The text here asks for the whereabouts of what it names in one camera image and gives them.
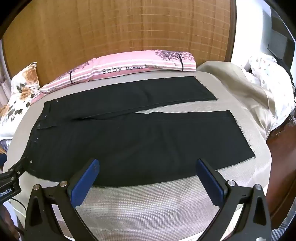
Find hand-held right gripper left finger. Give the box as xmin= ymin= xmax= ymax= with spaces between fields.
xmin=25 ymin=158 xmax=100 ymax=241

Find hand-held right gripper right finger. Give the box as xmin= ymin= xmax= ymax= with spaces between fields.
xmin=196 ymin=159 xmax=271 ymax=241

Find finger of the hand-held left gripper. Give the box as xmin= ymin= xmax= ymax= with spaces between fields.
xmin=6 ymin=157 xmax=26 ymax=179

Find black pants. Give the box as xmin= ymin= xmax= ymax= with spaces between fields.
xmin=23 ymin=76 xmax=255 ymax=187

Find beige woven bed mat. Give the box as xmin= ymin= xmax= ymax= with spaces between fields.
xmin=2 ymin=70 xmax=273 ymax=241

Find floral brown white pillow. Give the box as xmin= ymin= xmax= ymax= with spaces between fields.
xmin=0 ymin=62 xmax=41 ymax=139

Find beige satin blanket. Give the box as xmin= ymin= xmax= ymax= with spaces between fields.
xmin=196 ymin=61 xmax=275 ymax=139

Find white dotted quilt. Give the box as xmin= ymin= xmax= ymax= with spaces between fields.
xmin=248 ymin=55 xmax=296 ymax=130

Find pink striped pillow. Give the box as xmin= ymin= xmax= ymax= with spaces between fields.
xmin=30 ymin=49 xmax=197 ymax=105

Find wooden headboard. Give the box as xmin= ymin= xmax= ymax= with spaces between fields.
xmin=2 ymin=0 xmax=236 ymax=86

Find dark flat screen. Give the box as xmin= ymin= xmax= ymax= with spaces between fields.
xmin=267 ymin=9 xmax=294 ymax=63

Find black cable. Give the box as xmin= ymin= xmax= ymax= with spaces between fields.
xmin=10 ymin=197 xmax=28 ymax=214

